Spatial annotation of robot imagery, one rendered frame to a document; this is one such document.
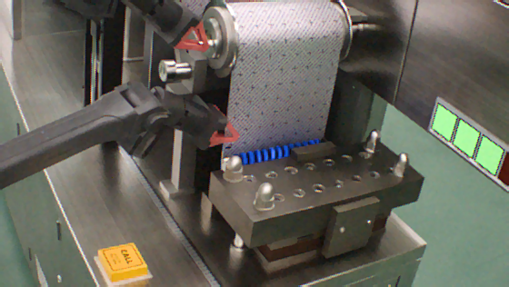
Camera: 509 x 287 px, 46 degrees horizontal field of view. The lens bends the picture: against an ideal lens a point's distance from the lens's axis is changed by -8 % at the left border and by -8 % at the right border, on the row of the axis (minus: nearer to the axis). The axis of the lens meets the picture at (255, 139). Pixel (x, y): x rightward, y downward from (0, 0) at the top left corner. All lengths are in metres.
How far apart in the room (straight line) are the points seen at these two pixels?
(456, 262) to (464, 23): 1.85
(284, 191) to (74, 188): 0.45
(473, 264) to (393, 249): 1.61
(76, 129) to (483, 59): 0.68
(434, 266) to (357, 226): 1.60
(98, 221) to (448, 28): 0.75
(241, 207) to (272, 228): 0.06
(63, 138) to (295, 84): 0.50
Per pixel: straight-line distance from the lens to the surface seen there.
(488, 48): 1.11
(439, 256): 2.86
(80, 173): 1.40
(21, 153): 0.92
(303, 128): 1.30
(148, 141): 1.12
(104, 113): 0.99
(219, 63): 1.17
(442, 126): 1.19
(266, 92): 1.21
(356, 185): 1.22
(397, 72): 1.28
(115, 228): 1.25
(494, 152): 1.11
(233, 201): 1.13
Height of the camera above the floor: 1.68
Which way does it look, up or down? 30 degrees down
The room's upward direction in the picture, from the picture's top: 8 degrees clockwise
